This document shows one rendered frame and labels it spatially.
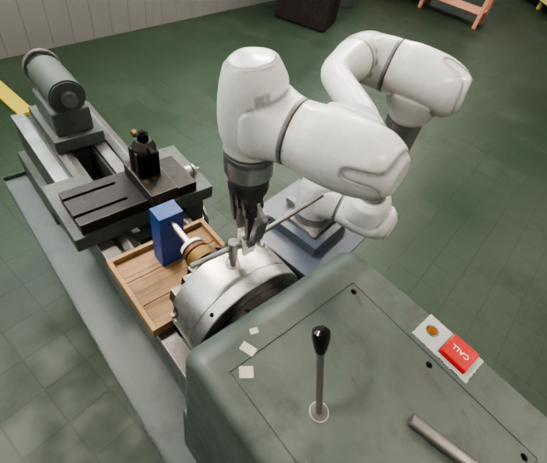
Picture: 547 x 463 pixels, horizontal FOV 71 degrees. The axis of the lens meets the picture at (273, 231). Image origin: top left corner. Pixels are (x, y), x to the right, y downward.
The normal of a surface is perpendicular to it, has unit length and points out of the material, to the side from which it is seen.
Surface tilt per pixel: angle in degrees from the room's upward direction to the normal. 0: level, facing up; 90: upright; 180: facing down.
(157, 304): 0
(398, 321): 0
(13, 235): 0
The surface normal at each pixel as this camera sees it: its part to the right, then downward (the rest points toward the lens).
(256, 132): -0.40, 0.62
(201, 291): -0.37, -0.24
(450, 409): 0.16, -0.66
